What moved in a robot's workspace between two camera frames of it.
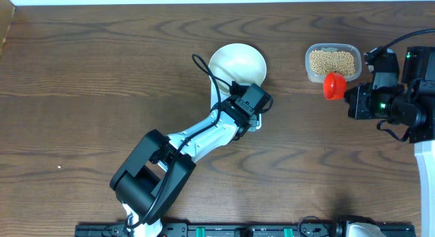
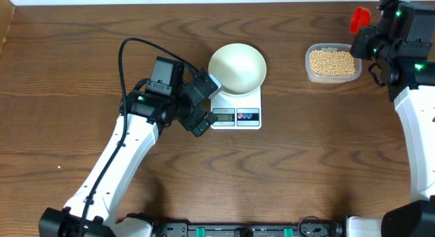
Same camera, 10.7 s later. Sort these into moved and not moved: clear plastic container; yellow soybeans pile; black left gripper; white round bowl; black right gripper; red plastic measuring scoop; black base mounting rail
Moved: red plastic measuring scoop; black left gripper; black right gripper
Not moved: black base mounting rail; white round bowl; clear plastic container; yellow soybeans pile
